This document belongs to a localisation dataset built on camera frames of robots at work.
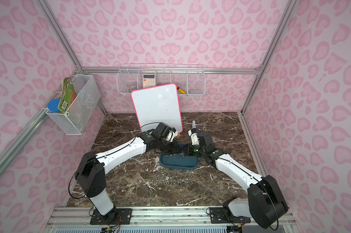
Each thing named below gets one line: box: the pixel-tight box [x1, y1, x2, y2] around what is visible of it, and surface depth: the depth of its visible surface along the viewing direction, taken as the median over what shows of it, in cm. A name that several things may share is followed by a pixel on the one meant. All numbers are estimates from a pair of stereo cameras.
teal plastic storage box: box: [159, 150, 200, 171], surface depth 94 cm
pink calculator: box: [142, 73, 156, 89], surface depth 97 cm
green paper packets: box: [57, 77, 78, 114], surface depth 70 cm
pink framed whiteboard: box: [130, 83, 184, 134], surface depth 93 cm
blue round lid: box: [47, 98, 61, 113], surface depth 66 cm
